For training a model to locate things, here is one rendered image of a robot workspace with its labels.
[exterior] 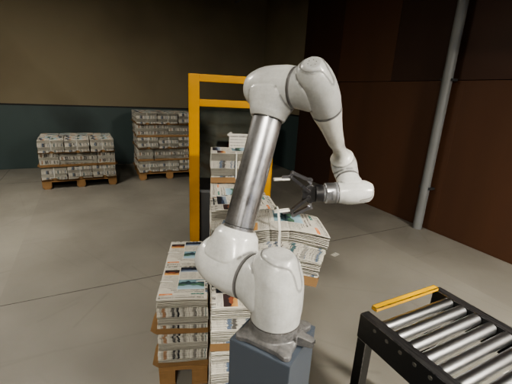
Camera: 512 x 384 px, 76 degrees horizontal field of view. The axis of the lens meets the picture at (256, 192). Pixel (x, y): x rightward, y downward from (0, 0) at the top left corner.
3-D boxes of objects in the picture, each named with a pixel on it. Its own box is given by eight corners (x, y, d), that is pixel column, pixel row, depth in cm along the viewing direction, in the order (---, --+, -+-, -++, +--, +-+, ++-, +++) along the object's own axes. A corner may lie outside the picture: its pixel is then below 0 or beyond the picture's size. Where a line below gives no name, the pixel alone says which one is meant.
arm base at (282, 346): (301, 370, 88) (302, 353, 86) (233, 337, 98) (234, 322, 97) (323, 331, 103) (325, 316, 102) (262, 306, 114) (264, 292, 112)
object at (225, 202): (215, 211, 185) (215, 209, 185) (213, 196, 212) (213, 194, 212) (278, 211, 191) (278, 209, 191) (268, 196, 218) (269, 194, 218)
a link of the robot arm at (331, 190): (339, 206, 136) (324, 206, 136) (334, 200, 145) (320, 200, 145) (340, 185, 134) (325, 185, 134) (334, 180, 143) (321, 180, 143)
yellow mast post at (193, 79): (190, 273, 319) (187, 72, 266) (190, 268, 328) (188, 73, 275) (200, 273, 321) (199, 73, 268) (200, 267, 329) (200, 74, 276)
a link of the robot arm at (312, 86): (350, 95, 104) (312, 94, 112) (338, 45, 91) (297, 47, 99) (334, 125, 99) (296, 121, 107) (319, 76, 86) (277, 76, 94)
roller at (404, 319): (380, 335, 140) (375, 323, 143) (449, 308, 161) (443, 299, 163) (388, 333, 136) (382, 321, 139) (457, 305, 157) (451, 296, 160)
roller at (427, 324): (400, 338, 131) (397, 347, 133) (470, 309, 152) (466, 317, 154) (391, 329, 135) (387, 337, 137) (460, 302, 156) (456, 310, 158)
